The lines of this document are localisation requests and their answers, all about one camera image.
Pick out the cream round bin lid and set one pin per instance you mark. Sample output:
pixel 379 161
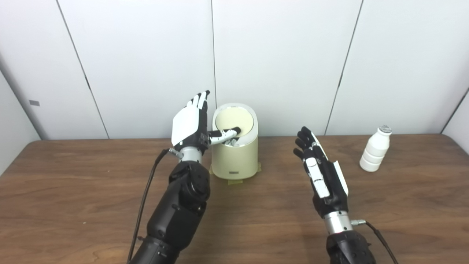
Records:
pixel 234 118

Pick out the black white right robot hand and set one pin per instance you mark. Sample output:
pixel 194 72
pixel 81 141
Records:
pixel 329 190

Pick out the cream-colored round bin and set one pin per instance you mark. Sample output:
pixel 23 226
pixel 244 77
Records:
pixel 234 159

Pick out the small white plastic bottle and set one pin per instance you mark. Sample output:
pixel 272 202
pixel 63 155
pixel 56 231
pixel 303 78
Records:
pixel 374 150

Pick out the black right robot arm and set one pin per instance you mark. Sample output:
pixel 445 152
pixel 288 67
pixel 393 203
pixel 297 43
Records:
pixel 348 249

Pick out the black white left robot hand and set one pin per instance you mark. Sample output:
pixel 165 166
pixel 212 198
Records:
pixel 187 123

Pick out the small gray wall sticker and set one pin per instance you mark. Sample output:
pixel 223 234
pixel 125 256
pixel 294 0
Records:
pixel 34 103

